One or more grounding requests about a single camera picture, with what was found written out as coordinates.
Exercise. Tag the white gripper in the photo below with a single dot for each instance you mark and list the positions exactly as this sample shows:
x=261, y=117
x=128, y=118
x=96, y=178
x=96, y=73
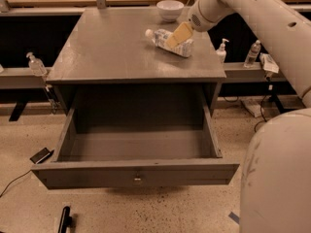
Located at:
x=198, y=20

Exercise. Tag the clear bottle with blue label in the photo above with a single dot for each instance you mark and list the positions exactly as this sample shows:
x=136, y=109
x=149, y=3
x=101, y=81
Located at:
x=159, y=38

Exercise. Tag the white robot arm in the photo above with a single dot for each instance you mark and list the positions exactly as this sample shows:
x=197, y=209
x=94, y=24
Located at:
x=275, y=193

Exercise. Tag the white pump dispenser bottle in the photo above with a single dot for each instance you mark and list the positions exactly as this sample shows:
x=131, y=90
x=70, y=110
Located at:
x=221, y=52

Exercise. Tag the clear water bottle on ledge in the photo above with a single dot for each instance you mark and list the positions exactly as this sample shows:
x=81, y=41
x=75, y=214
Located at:
x=252, y=54

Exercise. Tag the grey open top drawer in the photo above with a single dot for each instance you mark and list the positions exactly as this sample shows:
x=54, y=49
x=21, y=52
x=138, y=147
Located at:
x=137, y=139

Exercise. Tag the clear sanitizer pump bottle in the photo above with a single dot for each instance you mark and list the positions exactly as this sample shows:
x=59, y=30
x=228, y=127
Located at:
x=36, y=65

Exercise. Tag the white ceramic bowl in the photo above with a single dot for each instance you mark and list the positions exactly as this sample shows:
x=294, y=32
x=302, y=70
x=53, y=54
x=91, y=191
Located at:
x=169, y=10

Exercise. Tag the grey ledge at right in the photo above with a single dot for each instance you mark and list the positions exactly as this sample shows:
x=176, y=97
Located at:
x=237, y=73

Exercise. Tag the grey ledge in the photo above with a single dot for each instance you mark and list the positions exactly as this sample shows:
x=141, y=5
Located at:
x=237, y=73
x=20, y=78

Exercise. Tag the grey cabinet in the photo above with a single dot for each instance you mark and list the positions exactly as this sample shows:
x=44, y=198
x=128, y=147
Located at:
x=109, y=46

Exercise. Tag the white packet on ledge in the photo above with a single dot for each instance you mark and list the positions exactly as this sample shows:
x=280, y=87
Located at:
x=268, y=63

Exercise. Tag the white paper on floor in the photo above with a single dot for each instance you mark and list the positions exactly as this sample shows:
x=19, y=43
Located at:
x=252, y=106

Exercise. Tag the grey ledge at left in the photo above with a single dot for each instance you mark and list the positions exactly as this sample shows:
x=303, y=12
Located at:
x=20, y=78

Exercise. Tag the black phone on floor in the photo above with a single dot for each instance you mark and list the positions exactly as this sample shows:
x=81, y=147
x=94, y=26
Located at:
x=41, y=156

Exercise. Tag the blue tape cross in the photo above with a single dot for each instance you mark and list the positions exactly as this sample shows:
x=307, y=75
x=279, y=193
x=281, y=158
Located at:
x=234, y=217

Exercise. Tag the black object at floor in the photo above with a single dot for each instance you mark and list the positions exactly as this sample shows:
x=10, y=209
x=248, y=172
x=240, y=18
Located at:
x=65, y=220

